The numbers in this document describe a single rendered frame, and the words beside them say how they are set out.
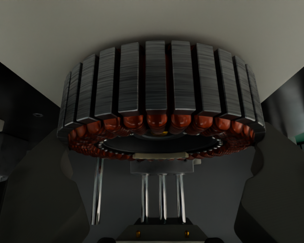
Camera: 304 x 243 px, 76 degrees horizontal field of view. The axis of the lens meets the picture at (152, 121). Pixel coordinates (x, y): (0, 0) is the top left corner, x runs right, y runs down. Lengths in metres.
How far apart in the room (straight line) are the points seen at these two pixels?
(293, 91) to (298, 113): 0.06
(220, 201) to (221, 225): 0.04
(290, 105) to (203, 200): 0.22
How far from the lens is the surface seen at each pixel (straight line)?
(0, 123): 0.26
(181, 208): 0.26
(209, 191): 0.37
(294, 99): 0.20
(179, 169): 0.24
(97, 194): 0.20
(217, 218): 0.38
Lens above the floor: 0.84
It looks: 18 degrees down
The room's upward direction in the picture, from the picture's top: 179 degrees clockwise
